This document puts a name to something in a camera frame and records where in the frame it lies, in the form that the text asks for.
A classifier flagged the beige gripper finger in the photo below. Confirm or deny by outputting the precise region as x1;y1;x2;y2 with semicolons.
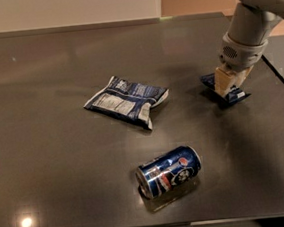
231;67;253;87
214;64;236;97

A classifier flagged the blue rxbar blueberry bar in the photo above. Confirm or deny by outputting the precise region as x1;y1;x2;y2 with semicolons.
200;74;250;105

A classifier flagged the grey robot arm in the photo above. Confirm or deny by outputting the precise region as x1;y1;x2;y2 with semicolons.
214;0;284;98

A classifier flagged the blue pepsi can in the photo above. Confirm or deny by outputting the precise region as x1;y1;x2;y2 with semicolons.
136;146;201;199

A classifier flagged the blue chip bag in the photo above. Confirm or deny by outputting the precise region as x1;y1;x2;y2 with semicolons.
84;76;169;130

